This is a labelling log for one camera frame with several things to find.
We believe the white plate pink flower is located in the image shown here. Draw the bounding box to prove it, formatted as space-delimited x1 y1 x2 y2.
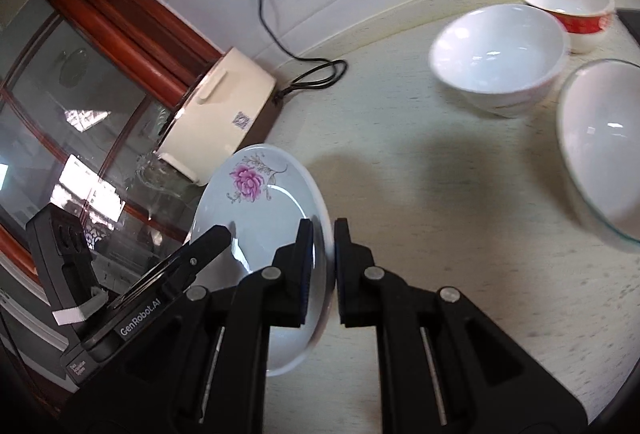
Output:
190 144 334 376

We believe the clear glass pitcher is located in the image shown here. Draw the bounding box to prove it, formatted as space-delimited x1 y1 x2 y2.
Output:
134 151 203 199

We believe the cream rice cooker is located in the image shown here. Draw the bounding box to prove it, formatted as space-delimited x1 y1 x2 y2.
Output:
155 48 278 186

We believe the large white glass-rimmed bowl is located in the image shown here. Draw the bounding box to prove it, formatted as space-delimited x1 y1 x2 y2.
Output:
555 60 639 254

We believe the white ceramic bowl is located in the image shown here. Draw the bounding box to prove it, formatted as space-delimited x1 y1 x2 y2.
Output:
428 4 570 118

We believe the red patterned white bowl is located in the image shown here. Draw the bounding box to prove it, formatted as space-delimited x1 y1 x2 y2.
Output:
522 0 615 54

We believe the red wooden window frame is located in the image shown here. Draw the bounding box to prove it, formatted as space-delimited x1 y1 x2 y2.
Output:
47 0 221 108

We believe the black power cable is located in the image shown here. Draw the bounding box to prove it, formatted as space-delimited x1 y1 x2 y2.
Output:
196 0 350 108

